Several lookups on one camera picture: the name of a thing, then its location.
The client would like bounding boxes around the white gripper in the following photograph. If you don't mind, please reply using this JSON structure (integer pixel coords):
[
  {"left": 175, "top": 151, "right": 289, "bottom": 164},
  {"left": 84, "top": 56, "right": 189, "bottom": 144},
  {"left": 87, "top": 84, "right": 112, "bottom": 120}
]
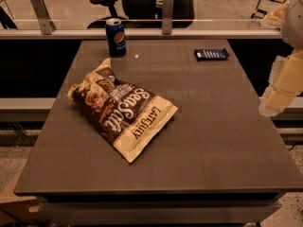
[{"left": 258, "top": 0, "right": 303, "bottom": 117}]

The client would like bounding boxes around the blue rxbar blueberry bar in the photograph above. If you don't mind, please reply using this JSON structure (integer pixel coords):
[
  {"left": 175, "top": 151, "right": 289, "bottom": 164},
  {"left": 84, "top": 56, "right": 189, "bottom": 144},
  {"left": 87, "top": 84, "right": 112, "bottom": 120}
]
[{"left": 194, "top": 48, "right": 229, "bottom": 61}]

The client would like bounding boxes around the brown sea salt chip bag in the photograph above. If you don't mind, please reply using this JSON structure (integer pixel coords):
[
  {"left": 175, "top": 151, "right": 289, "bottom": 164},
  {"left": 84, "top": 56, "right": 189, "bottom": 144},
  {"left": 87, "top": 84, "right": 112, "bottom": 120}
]
[{"left": 67, "top": 59, "right": 177, "bottom": 163}]

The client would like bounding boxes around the black office chair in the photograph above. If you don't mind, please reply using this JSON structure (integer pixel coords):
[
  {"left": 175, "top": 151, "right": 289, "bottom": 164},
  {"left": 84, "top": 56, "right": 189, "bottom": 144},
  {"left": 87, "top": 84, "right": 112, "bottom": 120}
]
[{"left": 88, "top": 0, "right": 195, "bottom": 28}]

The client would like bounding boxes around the blue pepsi can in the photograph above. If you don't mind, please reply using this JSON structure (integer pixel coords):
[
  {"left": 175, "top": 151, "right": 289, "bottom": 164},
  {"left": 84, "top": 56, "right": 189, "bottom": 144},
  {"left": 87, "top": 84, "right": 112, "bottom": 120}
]
[{"left": 105, "top": 18, "right": 126, "bottom": 57}]

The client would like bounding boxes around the cardboard box at floor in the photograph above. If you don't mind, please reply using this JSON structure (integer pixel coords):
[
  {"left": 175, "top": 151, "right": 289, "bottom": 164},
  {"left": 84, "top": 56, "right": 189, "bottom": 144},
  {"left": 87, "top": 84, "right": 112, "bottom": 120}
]
[{"left": 0, "top": 173, "right": 47, "bottom": 225}]

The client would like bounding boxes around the middle metal glass bracket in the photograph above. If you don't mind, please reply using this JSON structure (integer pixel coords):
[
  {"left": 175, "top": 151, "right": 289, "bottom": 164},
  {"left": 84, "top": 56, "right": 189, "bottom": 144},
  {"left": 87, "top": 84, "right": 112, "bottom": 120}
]
[{"left": 162, "top": 0, "right": 173, "bottom": 35}]

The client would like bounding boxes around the metal glass bracket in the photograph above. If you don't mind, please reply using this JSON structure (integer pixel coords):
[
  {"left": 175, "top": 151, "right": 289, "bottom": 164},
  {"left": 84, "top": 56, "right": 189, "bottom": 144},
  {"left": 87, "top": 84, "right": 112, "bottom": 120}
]
[
  {"left": 30, "top": 0, "right": 56, "bottom": 35},
  {"left": 162, "top": 0, "right": 173, "bottom": 35}
]

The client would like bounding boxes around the left metal glass bracket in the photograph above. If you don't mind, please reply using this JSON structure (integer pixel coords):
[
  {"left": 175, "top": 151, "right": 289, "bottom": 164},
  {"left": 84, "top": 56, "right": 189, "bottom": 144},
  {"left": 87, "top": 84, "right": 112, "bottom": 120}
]
[{"left": 30, "top": 0, "right": 56, "bottom": 35}]

